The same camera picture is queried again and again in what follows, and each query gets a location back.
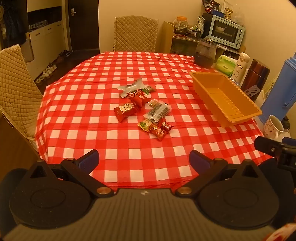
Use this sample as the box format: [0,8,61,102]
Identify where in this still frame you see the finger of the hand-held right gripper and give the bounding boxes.
[282,137,296,149]
[254,136,282,158]

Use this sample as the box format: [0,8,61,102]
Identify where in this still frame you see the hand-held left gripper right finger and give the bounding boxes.
[174,149,262,198]

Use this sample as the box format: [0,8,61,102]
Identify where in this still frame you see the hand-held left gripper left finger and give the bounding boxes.
[28,149,115,198]

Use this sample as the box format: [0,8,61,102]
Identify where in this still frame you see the dark red candy packet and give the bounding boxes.
[159,121,174,132]

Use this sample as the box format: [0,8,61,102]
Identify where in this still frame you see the red orange candy packet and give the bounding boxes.
[149,127,167,141]

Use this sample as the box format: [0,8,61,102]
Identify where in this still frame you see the large red snack packet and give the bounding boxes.
[114,102,140,123]

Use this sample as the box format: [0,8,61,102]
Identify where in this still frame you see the clear packet with dark snack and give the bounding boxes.
[144,103,172,121]

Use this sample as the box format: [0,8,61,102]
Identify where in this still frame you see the green yellow candy packet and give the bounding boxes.
[137,118,158,132]

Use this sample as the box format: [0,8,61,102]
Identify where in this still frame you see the orange plastic basket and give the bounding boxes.
[189,71,263,128]

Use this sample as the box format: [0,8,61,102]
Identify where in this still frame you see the small clear snack packet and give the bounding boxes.
[148,99,166,109]

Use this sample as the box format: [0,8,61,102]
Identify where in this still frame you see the small red snack packet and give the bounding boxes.
[131,95,148,107]

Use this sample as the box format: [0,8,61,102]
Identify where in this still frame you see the silver foil snack packet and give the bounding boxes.
[117,78,145,98]

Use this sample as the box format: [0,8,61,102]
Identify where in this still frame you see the white floral mug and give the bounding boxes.
[262,115,285,141]

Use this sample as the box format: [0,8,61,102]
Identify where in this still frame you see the red checkered tablecloth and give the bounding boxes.
[35,51,278,189]

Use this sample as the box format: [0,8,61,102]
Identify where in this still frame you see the blue plastic pitcher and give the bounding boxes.
[258,52,296,126]

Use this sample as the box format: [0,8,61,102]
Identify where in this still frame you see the slotted metal spatula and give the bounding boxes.
[245,86,262,99]

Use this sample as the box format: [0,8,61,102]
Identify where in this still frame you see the brown metal thermos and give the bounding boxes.
[240,59,270,98]

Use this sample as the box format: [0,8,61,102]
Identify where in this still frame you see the red printed cloth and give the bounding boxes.
[264,222,296,241]

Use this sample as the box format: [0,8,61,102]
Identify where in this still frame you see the white thermos bottle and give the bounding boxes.
[232,52,249,82]

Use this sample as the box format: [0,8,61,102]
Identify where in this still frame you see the green wet wipes pack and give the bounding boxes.
[215,55,238,78]

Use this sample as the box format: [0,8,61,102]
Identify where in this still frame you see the row of shoes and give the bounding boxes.
[35,50,71,84]

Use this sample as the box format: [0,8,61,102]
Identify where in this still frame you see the quilted beige chair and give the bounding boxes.
[113,16,159,52]
[0,44,44,153]

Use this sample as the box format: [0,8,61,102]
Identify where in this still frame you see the dark glass jar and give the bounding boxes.
[194,38,217,68]

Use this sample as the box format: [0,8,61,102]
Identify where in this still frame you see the light blue toaster oven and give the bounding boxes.
[209,15,245,50]

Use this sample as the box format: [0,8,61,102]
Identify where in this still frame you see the white cabinet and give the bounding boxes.
[26,0,70,80]

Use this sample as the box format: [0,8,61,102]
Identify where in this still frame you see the wooden shelf unit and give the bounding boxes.
[162,21,246,56]

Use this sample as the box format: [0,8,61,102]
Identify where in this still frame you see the clear plastic bag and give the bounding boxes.
[231,9,245,26]

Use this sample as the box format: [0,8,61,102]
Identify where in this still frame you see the dark wooden door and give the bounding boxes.
[68,0,100,52]

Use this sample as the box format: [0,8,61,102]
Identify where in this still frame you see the jar with orange lid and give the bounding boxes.
[173,16,189,33]

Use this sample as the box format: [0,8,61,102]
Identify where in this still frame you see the dark snack bags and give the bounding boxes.
[202,0,222,14]

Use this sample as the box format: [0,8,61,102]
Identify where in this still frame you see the dark hanging clothes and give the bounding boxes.
[0,0,28,47]

